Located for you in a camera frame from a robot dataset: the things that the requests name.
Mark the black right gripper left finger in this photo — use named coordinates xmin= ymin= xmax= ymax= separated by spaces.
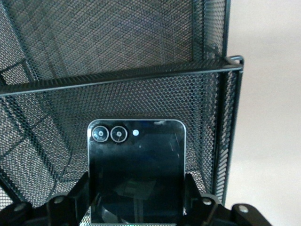
xmin=0 ymin=173 xmax=91 ymax=226

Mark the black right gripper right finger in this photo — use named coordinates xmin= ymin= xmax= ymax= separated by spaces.
xmin=183 ymin=174 xmax=273 ymax=226

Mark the black flip phone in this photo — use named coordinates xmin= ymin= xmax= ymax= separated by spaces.
xmin=81 ymin=119 xmax=188 ymax=224

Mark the black mesh two-tier tray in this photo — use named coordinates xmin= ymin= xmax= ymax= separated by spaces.
xmin=0 ymin=0 xmax=245 ymax=212

